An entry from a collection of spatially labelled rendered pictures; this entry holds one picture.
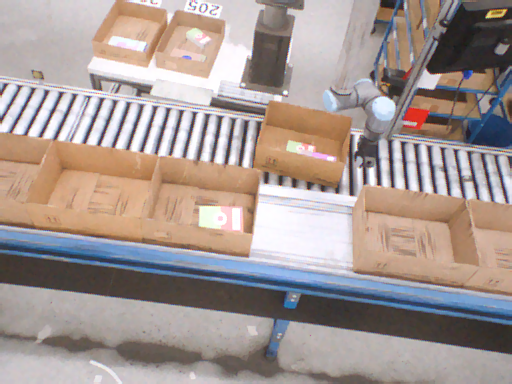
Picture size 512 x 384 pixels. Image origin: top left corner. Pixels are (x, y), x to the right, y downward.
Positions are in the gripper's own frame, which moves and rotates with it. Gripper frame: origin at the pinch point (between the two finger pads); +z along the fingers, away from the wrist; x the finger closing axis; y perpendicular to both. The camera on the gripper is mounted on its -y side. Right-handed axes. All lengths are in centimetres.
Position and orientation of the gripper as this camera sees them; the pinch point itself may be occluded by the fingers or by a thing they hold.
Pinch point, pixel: (359, 167)
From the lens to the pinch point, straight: 228.2
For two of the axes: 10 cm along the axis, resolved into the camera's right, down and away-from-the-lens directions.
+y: 1.1, -8.0, 5.9
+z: -1.0, 5.9, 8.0
